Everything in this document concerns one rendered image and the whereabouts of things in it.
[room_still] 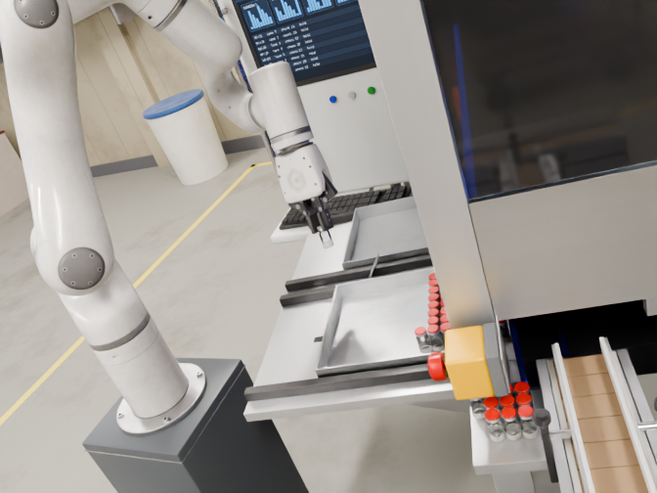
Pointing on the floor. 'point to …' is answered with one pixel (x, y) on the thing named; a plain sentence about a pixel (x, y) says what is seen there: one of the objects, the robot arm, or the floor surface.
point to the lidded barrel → (188, 136)
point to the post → (433, 167)
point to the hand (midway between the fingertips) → (320, 221)
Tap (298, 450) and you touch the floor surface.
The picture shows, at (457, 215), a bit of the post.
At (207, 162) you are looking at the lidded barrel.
